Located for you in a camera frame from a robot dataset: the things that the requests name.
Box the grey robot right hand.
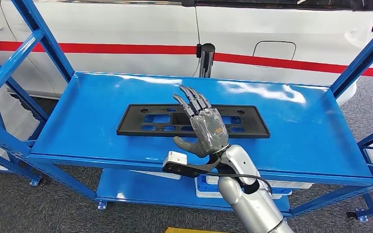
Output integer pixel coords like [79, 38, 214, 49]
[172, 84, 231, 159]

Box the black plastic plate frame part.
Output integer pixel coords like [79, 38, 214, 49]
[116, 103, 271, 139]

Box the blue plastic crate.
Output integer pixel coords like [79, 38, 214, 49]
[195, 176, 293, 196]

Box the yellow floor tape square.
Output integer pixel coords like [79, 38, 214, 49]
[164, 227, 230, 233]

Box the red barrier belt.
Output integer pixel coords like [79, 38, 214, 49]
[0, 40, 198, 56]
[214, 52, 373, 80]

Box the white car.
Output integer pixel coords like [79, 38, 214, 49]
[0, 0, 373, 107]

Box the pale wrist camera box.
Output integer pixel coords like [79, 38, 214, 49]
[167, 151, 188, 166]

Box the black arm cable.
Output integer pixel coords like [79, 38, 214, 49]
[203, 172, 273, 195]

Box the black stanchion post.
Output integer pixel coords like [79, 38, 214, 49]
[196, 42, 216, 79]

